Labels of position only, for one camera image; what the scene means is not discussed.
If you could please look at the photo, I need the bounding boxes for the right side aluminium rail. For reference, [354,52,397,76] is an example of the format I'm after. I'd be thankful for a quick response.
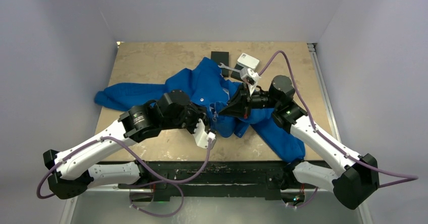
[307,43,341,142]

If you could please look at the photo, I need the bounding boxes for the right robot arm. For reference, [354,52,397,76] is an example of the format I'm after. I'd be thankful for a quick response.
[219,75,380,210]

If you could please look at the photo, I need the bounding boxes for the black flat block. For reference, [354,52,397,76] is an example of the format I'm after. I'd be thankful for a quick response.
[210,51,229,66]

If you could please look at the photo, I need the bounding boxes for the blue zip jacket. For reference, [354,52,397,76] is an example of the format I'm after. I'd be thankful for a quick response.
[94,58,305,162]

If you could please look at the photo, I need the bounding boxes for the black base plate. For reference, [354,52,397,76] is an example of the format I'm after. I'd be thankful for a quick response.
[118,161,315,202]

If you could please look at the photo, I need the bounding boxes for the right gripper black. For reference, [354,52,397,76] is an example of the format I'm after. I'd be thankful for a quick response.
[218,82,280,119]

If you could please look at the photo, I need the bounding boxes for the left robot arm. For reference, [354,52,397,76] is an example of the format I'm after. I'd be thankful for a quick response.
[42,90,216,199]

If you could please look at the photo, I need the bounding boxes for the silver wrench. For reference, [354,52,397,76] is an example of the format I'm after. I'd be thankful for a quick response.
[218,63,240,73]

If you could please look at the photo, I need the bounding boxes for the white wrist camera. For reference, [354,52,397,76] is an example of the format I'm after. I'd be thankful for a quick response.
[192,119,217,149]
[239,67,261,96]

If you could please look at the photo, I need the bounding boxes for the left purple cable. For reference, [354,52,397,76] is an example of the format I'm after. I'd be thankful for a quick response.
[36,136,216,217]

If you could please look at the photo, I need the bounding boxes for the white small box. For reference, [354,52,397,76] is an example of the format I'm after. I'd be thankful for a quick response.
[237,53,260,71]

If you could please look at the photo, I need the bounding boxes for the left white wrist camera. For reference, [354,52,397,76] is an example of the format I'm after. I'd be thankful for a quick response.
[192,119,217,149]

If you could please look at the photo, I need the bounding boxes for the aluminium frame rail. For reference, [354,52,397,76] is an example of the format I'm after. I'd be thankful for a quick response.
[60,185,373,223]

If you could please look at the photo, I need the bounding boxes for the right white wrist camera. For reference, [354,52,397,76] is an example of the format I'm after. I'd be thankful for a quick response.
[239,67,261,96]

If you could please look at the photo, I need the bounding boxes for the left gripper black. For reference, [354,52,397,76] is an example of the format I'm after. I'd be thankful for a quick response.
[162,102,209,136]

